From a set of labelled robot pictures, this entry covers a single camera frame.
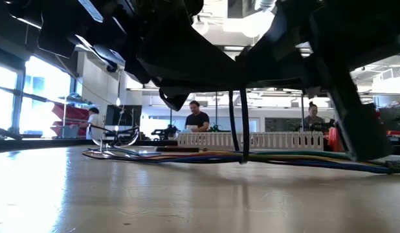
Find red storage bin rack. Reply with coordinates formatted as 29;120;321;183
50;103;99;139

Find black aluminium table frame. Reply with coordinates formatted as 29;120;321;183
0;125;178;153

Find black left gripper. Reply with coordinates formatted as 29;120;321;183
38;0;243;112

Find black computer monitor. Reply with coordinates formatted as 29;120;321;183
104;104;143;130

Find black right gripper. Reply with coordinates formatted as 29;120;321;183
238;0;400;94

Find multicoloured wire bundle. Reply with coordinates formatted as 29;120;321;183
82;147;400;175

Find person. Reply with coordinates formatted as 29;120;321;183
185;100;210;133
70;106;106;140
303;101;327;132

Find white slotted cable duct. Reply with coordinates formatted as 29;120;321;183
177;131;326;151

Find clear safety glasses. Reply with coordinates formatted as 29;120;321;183
88;124;141;150

